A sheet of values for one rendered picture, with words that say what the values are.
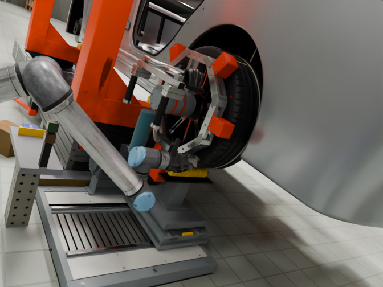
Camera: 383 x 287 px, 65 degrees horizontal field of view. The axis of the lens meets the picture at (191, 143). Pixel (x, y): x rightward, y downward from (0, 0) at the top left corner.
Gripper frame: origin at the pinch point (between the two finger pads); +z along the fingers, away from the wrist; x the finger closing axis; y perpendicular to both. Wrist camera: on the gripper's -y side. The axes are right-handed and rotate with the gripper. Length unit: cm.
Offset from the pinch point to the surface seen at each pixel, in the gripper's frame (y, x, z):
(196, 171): 2.6, -13.0, 10.4
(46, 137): -7, -13, -68
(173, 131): -23.6, -21.2, 3.8
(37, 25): -193, -171, -39
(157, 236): 34.1, -35.7, -4.8
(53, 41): -186, -180, -21
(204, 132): -7.5, 15.1, -6.7
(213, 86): -26.4, 25.2, -6.8
